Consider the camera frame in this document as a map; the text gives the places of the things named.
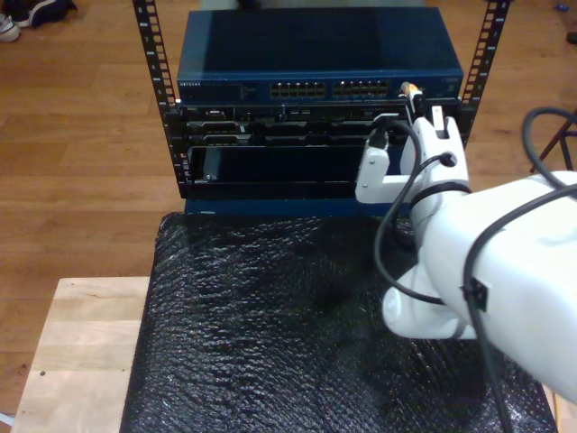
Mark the brown wooden chair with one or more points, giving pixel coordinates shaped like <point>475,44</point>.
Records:
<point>556,140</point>

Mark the black rack server unit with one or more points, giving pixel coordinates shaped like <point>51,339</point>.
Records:
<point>293,128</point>

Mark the small blue object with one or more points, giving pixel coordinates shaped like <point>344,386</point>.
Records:
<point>561,7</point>

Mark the black bubble-wrap mat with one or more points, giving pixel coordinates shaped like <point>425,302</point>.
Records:
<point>270,338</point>

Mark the dark shoe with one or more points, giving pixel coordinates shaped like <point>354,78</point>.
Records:
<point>45,11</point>

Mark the white shoe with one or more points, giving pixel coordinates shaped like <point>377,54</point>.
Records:
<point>8,28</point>

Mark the blue network switch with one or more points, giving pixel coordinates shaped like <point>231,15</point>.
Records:
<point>315,45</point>

